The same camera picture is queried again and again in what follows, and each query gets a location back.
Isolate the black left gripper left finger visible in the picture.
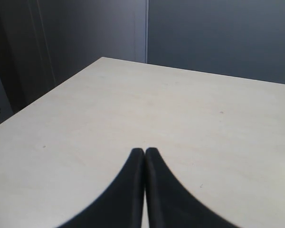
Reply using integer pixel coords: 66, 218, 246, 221
60, 148, 144, 228

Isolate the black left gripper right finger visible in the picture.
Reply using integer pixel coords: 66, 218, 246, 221
145, 147, 236, 228

